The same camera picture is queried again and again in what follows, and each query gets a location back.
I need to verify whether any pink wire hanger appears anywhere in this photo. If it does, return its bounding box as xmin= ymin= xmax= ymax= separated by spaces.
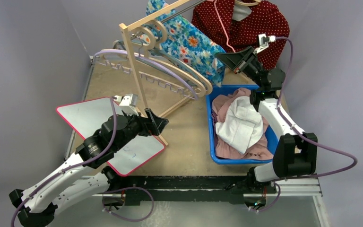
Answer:
xmin=213 ymin=0 xmax=236 ymax=53

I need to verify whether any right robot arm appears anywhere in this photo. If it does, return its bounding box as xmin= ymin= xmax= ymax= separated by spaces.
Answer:
xmin=216 ymin=47 xmax=318 ymax=192

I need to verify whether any red polka dot dress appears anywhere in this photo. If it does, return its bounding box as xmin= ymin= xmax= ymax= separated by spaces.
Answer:
xmin=192 ymin=0 xmax=290 ymax=52

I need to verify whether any metal rack rod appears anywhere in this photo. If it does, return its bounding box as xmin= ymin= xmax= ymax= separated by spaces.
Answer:
xmin=129 ymin=0 xmax=207 ymax=40

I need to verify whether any pink pleated skirt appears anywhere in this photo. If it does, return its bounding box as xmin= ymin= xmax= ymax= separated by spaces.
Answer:
xmin=211 ymin=87 xmax=273 ymax=160

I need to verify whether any blue plastic bin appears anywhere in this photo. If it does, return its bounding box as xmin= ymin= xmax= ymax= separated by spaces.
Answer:
xmin=206 ymin=85 xmax=278 ymax=165

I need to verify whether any cream wooden hanger front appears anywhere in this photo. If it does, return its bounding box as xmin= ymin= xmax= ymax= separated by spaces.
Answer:
xmin=92 ymin=20 xmax=213 ymax=100

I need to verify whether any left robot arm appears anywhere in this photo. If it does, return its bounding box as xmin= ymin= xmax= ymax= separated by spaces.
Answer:
xmin=9 ymin=108 xmax=169 ymax=227

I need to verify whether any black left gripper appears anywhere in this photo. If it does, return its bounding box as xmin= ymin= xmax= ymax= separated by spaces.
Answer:
xmin=114 ymin=108 xmax=168 ymax=151

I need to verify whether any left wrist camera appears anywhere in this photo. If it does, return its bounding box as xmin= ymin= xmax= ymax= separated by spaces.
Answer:
xmin=112 ymin=93 xmax=140 ymax=117

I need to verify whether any wooden clothes rack frame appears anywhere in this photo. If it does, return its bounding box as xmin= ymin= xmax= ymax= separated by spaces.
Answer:
xmin=119 ymin=0 xmax=207 ymax=147

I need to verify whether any red-edged whiteboard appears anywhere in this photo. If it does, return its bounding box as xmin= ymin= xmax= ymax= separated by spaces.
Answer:
xmin=56 ymin=97 xmax=165 ymax=176

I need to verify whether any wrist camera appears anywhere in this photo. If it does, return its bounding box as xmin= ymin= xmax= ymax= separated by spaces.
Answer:
xmin=254 ymin=34 xmax=276 ymax=54
xmin=112 ymin=93 xmax=140 ymax=117

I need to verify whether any white cloth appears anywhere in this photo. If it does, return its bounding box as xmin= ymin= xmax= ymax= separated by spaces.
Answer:
xmin=215 ymin=96 xmax=264 ymax=154

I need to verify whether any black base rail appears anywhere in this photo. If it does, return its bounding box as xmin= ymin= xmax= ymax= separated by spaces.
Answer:
xmin=103 ymin=167 xmax=278 ymax=208

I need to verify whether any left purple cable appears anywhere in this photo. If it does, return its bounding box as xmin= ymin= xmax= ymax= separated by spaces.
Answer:
xmin=9 ymin=96 xmax=118 ymax=227

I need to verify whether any teal hanger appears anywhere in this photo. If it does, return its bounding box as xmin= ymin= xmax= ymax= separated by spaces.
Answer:
xmin=112 ymin=24 xmax=201 ymax=82

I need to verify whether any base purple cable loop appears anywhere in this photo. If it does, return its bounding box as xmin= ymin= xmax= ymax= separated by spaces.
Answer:
xmin=102 ymin=186 xmax=155 ymax=222

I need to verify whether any blue floral garment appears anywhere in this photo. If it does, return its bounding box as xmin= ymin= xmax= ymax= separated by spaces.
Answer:
xmin=139 ymin=0 xmax=226 ymax=87

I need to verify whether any cream wooden hanger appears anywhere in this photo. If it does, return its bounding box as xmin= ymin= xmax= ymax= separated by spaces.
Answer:
xmin=92 ymin=20 xmax=213 ymax=100
xmin=137 ymin=20 xmax=213 ymax=99

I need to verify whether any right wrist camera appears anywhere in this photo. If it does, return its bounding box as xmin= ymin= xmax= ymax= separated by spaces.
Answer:
xmin=254 ymin=34 xmax=276 ymax=54

